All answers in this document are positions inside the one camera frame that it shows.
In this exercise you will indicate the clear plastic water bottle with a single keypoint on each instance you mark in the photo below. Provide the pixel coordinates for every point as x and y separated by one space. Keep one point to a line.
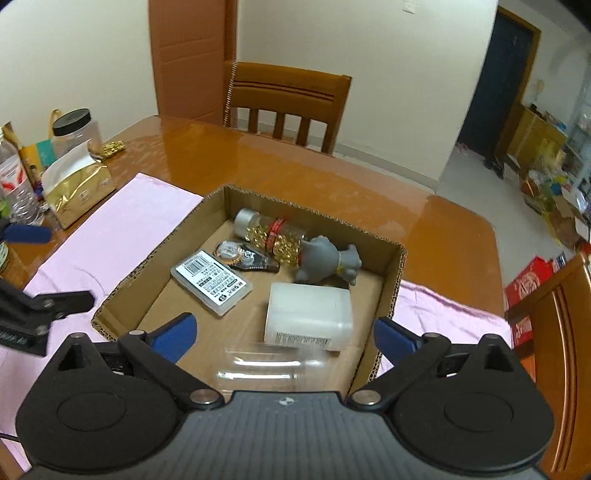
16 184

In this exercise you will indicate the white plastic box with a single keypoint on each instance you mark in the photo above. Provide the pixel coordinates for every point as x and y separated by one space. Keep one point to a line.
307 316

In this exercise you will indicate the grey hippo toy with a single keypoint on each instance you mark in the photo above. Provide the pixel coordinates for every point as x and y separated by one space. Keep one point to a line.
323 261

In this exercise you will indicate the wooden cabinet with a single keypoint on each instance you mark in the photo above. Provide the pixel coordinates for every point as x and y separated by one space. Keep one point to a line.
531 134

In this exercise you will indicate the clear jar black lid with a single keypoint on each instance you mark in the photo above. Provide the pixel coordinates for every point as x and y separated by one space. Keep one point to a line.
76 131

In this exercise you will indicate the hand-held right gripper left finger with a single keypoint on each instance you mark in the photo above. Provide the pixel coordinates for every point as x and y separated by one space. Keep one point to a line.
178 336

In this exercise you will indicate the cardboard box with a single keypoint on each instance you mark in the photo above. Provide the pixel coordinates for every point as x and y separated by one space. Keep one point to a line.
258 277

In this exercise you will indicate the gold tissue box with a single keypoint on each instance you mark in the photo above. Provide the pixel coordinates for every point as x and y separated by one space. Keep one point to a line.
83 189

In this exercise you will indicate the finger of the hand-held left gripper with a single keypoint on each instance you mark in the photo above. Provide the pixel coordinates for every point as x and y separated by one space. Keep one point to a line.
60 302
30 233

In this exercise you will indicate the tall cardboard panel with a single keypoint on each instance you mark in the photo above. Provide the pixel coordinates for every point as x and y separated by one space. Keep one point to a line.
189 60

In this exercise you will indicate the wooden chair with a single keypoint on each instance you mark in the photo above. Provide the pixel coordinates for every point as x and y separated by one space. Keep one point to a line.
563 323
286 92

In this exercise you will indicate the pink cloth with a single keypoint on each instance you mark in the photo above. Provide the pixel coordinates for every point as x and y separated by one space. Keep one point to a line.
115 221

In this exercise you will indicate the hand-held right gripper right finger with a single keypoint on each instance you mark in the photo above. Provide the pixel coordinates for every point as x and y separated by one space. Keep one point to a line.
395 341

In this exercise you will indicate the black shoes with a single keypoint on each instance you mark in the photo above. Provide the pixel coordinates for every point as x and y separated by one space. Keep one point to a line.
494 166

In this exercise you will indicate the yellow capsule bottle silver cap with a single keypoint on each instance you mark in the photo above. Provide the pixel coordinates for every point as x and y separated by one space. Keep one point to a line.
272 235

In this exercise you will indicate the colourful printed box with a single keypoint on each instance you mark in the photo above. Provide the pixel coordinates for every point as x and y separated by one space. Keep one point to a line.
34 159

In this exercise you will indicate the red gift box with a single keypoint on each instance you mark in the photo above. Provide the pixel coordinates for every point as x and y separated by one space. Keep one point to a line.
531 295

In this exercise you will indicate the clear plastic jar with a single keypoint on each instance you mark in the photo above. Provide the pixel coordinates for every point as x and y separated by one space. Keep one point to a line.
268 369

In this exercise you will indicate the pile of bags and boxes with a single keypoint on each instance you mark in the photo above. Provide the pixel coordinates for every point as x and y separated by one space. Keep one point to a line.
558 198

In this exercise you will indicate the grey correction tape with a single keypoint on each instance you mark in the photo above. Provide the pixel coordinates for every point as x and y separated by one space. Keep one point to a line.
244 256

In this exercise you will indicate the dark blue door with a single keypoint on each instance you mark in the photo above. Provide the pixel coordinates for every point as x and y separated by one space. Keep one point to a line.
498 78

